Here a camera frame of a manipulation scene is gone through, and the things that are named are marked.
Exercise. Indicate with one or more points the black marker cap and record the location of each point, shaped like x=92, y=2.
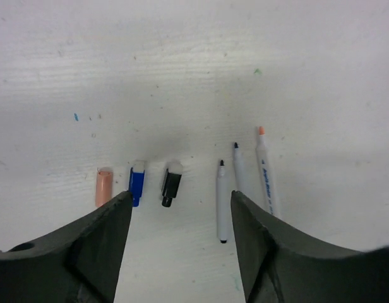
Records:
x=172, y=178

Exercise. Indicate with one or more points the black capped white marker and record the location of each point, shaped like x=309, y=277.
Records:
x=222, y=203

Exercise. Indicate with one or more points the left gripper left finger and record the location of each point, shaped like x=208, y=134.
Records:
x=79, y=262

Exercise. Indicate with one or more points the peach marker cap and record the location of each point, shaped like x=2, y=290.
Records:
x=104, y=185

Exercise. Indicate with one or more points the peach capped white marker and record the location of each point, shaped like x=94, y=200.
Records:
x=266, y=174

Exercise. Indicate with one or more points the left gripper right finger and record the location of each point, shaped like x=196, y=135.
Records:
x=279, y=263

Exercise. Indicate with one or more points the blue marker cap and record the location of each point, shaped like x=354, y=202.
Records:
x=136, y=181

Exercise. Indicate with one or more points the blue capped white marker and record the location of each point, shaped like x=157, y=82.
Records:
x=241, y=175

